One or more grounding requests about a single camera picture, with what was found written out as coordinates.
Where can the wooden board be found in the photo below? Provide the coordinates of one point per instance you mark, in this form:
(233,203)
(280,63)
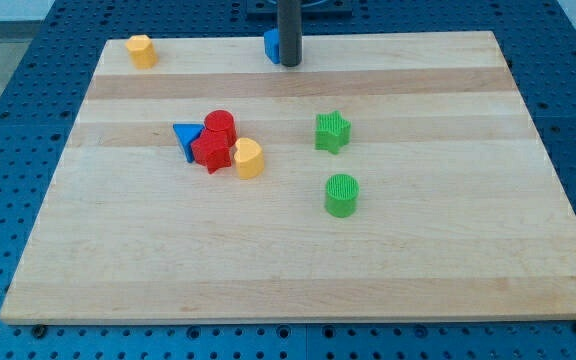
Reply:
(460,214)

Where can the yellow heart block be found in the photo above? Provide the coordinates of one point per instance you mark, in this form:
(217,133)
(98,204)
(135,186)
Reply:
(249,158)

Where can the green cylinder block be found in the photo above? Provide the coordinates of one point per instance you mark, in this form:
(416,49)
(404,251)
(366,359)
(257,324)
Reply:
(341,193)

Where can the green star block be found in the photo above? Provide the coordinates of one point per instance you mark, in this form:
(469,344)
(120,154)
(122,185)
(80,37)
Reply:
(332,132)

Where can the red star block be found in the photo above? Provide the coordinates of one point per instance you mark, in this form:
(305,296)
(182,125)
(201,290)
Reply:
(211,149)

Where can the red cylinder block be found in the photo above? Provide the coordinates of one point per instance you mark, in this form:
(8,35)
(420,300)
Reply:
(222,121)

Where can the blue triangle block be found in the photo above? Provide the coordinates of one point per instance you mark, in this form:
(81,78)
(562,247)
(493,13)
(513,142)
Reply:
(186,134)

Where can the blue cube block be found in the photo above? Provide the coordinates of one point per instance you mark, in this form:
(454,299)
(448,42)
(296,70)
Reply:
(271,45)

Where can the yellow hexagon block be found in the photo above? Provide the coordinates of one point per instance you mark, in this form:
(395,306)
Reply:
(141,51)

